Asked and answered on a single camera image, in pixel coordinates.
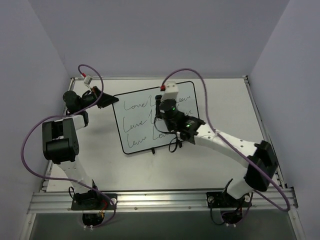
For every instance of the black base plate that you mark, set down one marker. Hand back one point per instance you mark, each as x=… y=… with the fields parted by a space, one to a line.
x=219 y=199
x=95 y=203

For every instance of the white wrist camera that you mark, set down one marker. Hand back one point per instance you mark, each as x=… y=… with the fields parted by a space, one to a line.
x=87 y=80
x=169 y=90

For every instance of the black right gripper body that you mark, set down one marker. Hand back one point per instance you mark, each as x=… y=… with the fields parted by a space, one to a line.
x=158 y=103

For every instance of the aluminium table edge strip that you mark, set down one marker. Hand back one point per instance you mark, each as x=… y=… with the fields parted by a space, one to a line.
x=245 y=78

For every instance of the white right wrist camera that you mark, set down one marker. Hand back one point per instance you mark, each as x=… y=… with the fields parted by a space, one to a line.
x=169 y=90

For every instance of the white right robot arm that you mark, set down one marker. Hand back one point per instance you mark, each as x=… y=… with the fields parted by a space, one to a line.
x=258 y=159

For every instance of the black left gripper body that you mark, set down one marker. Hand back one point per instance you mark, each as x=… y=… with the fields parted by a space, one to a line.
x=97 y=97

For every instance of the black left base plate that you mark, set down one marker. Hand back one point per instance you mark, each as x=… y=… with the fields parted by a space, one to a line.
x=95 y=203

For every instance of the aluminium front rail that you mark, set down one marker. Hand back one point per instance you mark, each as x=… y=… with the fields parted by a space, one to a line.
x=154 y=201

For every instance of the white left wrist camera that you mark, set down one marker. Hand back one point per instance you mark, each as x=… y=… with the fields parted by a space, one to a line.
x=87 y=80

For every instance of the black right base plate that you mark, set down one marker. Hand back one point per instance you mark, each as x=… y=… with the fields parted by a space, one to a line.
x=219 y=199

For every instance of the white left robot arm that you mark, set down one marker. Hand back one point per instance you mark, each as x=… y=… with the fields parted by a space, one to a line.
x=60 y=142

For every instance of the black framed whiteboard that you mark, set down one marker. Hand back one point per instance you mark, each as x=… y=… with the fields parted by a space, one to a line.
x=138 y=129

